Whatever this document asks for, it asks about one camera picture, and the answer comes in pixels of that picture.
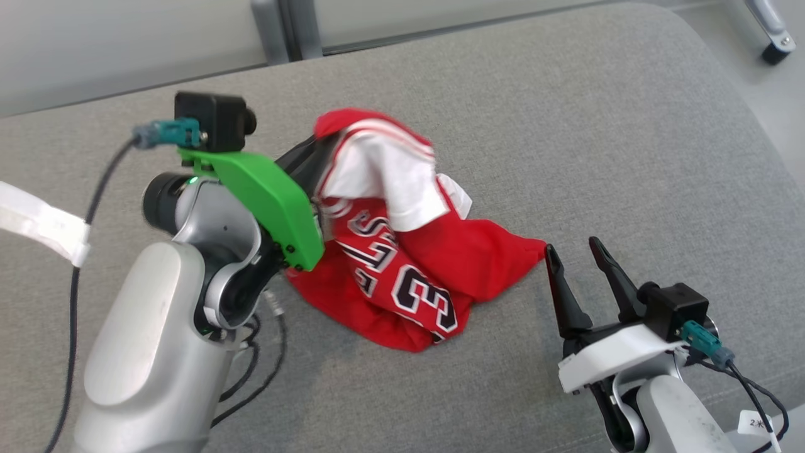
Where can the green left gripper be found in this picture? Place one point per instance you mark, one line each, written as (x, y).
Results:
(277, 201)

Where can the grey slanted frame leg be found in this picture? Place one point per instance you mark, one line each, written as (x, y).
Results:
(764, 25)

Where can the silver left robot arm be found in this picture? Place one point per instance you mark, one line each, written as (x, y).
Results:
(151, 327)

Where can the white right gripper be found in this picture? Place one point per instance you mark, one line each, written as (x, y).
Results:
(616, 355)

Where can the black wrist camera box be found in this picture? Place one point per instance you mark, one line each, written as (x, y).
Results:
(214, 119)
(676, 308)

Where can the red numbered basketball jersey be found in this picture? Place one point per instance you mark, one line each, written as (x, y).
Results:
(459, 258)

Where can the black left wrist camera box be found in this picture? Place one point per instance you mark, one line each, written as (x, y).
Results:
(214, 119)

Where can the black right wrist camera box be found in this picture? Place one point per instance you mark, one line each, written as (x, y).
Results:
(676, 308)

